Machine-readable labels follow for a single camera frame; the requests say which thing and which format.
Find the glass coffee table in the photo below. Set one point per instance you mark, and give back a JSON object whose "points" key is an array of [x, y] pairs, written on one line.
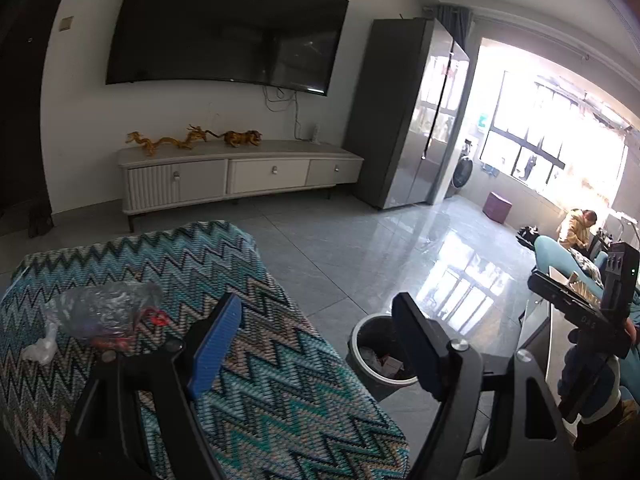
{"points": [[537, 345]]}

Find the blue chair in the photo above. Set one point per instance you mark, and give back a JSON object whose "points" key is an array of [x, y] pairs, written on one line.
{"points": [[550, 255]]}

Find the golden tiger figurine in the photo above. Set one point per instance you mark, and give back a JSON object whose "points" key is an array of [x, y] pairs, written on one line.
{"points": [[242, 138]]}

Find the white tissue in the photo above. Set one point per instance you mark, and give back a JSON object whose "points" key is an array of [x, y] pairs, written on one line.
{"points": [[40, 347]]}

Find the purple stool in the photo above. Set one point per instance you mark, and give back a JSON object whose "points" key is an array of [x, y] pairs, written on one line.
{"points": [[497, 207]]}

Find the black wall television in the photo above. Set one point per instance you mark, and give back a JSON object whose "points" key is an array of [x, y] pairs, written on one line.
{"points": [[225, 25]]}

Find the grey trash bin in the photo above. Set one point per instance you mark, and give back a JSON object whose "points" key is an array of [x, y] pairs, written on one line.
{"points": [[362, 367]]}

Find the window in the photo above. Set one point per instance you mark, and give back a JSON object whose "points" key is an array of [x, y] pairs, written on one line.
{"points": [[540, 145]]}

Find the dark brown door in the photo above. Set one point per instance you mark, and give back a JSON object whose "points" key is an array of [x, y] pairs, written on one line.
{"points": [[20, 110]]}

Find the wall light switch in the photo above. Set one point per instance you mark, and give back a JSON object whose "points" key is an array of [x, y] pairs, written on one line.
{"points": [[66, 23]]}

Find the grey curtain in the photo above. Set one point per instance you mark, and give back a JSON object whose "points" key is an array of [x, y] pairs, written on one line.
{"points": [[452, 22]]}

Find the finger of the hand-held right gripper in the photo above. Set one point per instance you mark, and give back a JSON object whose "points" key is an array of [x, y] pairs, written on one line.
{"points": [[550, 290]]}

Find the white television cabinet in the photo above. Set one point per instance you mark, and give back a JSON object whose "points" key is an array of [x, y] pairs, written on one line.
{"points": [[240, 170]]}

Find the black bag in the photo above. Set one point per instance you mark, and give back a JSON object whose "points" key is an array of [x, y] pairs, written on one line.
{"points": [[527, 236]]}

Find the washing machine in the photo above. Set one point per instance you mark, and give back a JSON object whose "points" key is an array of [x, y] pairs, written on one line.
{"points": [[462, 177]]}

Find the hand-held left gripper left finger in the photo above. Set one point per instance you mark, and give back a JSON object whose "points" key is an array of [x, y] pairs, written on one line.
{"points": [[215, 350]]}

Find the golden dragon figurine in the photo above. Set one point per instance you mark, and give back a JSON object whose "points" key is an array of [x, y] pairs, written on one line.
{"points": [[165, 142]]}

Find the zigzag patterned blanket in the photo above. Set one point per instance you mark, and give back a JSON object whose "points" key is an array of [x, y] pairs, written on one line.
{"points": [[275, 410]]}

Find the grey double-door refrigerator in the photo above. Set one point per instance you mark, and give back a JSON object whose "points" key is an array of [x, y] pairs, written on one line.
{"points": [[395, 120]]}

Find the clear plastic bag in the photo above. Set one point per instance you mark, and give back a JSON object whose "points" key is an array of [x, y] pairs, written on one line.
{"points": [[100, 310]]}

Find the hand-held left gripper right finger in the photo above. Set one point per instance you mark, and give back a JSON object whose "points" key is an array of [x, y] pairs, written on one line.
{"points": [[417, 350]]}

